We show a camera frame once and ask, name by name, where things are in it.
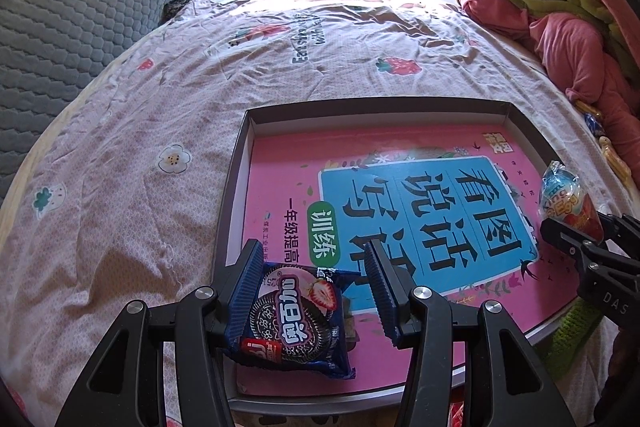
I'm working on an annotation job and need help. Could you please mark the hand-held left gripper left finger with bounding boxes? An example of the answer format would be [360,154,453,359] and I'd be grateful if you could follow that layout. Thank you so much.
[54,238,266,427]

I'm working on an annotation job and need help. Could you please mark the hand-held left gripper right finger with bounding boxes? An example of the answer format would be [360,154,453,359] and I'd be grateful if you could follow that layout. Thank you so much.
[362,241,578,427]

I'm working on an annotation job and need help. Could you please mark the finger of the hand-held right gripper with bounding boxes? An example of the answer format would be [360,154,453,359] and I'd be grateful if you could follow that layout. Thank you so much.
[596,211,640,235]
[539,217,603,260]

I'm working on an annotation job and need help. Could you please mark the egg toy packet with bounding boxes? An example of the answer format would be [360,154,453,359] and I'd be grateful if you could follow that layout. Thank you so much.
[539,160,606,243]

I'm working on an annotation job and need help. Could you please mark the blue cookie packet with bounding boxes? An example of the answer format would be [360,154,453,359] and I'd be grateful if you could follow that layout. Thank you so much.
[223,259,363,380]

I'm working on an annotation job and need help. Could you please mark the green fuzzy scrunchie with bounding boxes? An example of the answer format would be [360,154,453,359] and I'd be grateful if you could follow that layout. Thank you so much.
[542,294,607,380]

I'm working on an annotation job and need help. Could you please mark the grey cardboard box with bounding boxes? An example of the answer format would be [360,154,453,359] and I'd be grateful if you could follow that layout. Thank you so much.
[216,99,578,415]

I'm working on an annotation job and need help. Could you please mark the long yellow snack packet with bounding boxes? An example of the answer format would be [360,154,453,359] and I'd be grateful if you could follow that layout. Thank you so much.
[600,137,634,181]

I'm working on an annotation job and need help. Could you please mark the pink book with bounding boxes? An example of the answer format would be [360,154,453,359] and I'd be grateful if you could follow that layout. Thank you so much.
[237,122,556,395]

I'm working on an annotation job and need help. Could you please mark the pink fleece blanket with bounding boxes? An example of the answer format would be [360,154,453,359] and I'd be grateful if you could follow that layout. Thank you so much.
[459,0,640,204]

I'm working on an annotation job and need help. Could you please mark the pink printed bed sheet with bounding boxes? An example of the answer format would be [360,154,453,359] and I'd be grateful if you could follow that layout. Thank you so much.
[0,0,640,427]

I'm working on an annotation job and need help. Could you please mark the blue patterned cloth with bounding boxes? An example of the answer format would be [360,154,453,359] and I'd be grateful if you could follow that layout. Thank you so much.
[164,0,222,22]

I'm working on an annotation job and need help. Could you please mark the grey quilted cover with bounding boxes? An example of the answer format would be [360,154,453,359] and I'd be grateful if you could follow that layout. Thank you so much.
[0,0,193,202]

